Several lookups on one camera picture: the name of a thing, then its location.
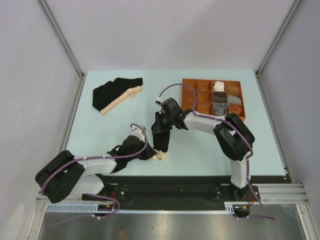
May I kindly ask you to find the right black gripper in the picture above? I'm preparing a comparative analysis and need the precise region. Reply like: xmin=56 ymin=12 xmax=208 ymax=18
xmin=153 ymin=111 xmax=174 ymax=134

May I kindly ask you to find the black underwear beige waistband front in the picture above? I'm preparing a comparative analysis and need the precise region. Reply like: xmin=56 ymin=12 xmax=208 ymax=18
xmin=152 ymin=131 xmax=170 ymax=161

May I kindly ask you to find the black underwear beige waistband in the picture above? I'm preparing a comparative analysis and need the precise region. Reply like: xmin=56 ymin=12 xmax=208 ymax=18
xmin=152 ymin=131 xmax=170 ymax=161
xmin=92 ymin=77 xmax=143 ymax=115

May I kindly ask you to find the grey striped boxer underwear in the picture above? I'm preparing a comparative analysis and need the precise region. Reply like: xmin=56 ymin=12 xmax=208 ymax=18
xmin=213 ymin=102 xmax=229 ymax=116

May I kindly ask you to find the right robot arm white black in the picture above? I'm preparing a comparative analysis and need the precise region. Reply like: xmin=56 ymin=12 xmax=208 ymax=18
xmin=151 ymin=97 xmax=255 ymax=201

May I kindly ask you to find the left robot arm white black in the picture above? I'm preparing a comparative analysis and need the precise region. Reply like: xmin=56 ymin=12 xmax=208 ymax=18
xmin=35 ymin=134 xmax=156 ymax=204

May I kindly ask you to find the black underwear beige waistband back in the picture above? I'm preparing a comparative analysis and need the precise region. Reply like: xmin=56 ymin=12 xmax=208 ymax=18
xmin=92 ymin=77 xmax=143 ymax=115

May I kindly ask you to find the wooden compartment tray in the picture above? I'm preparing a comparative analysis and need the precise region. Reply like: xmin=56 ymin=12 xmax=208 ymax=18
xmin=181 ymin=78 xmax=246 ymax=121

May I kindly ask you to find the dark grey rolled cloth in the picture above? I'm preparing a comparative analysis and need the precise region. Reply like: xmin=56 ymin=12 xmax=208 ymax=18
xmin=212 ymin=92 xmax=227 ymax=103

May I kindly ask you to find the white rolled cloth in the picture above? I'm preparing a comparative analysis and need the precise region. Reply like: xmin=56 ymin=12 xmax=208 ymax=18
xmin=212 ymin=81 xmax=225 ymax=92

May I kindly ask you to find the light grey rolled cloth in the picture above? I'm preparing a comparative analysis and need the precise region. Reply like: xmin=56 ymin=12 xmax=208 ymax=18
xmin=227 ymin=94 xmax=242 ymax=104

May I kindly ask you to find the orange rolled cloth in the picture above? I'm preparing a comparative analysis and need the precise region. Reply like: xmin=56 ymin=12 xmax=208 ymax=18
xmin=228 ymin=105 xmax=243 ymax=116

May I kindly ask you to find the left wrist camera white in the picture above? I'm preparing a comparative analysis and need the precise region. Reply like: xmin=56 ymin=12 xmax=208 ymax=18
xmin=131 ymin=126 xmax=146 ymax=143

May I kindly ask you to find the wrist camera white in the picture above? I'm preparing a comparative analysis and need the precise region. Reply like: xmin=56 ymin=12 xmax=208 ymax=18
xmin=155 ymin=96 xmax=165 ymax=106
xmin=131 ymin=126 xmax=146 ymax=143

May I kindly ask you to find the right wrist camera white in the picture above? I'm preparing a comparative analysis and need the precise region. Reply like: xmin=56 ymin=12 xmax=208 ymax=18
xmin=155 ymin=96 xmax=165 ymax=106

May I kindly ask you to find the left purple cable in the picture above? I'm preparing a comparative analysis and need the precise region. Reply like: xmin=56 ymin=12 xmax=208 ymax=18
xmin=39 ymin=122 xmax=149 ymax=226

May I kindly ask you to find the white slotted cable duct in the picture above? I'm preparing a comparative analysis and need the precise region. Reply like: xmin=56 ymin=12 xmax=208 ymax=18
xmin=46 ymin=202 xmax=249 ymax=215

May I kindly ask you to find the aluminium front rail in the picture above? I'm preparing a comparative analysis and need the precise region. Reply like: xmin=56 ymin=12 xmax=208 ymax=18
xmin=36 ymin=183 xmax=308 ymax=204

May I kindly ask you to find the left aluminium frame post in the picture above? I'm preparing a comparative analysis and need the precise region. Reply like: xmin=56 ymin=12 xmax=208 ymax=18
xmin=37 ymin=0 xmax=86 ymax=80

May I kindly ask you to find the aluminium frame post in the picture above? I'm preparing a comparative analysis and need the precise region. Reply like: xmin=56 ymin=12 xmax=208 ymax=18
xmin=37 ymin=0 xmax=86 ymax=80
xmin=256 ymin=0 xmax=302 ymax=76

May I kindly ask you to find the right aluminium frame post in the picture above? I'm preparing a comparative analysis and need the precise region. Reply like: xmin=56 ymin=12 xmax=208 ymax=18
xmin=256 ymin=0 xmax=302 ymax=76

